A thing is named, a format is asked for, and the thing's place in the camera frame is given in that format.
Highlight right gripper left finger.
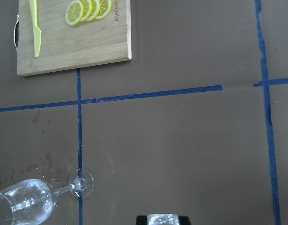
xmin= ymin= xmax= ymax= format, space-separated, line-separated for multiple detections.
xmin=136 ymin=215 xmax=148 ymax=225

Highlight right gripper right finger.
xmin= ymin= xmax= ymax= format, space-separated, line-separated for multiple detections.
xmin=178 ymin=216 xmax=191 ymax=225

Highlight clear wine glass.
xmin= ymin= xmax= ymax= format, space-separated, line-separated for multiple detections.
xmin=0 ymin=169 xmax=95 ymax=225

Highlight bamboo cutting board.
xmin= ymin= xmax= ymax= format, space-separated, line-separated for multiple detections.
xmin=17 ymin=0 xmax=132 ymax=76

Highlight back lemon slice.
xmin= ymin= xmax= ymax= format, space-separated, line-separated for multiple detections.
xmin=95 ymin=0 xmax=112 ymax=20

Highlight lemon slice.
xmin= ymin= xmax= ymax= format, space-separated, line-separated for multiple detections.
xmin=86 ymin=0 xmax=100 ymax=22
xmin=65 ymin=0 xmax=83 ymax=26
xmin=80 ymin=0 xmax=92 ymax=22
xmin=95 ymin=0 xmax=112 ymax=20

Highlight front lemon slice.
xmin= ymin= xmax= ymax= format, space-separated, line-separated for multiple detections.
xmin=65 ymin=0 xmax=83 ymax=26

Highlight yellow plastic knife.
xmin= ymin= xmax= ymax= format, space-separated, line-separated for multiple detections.
xmin=29 ymin=0 xmax=42 ymax=58

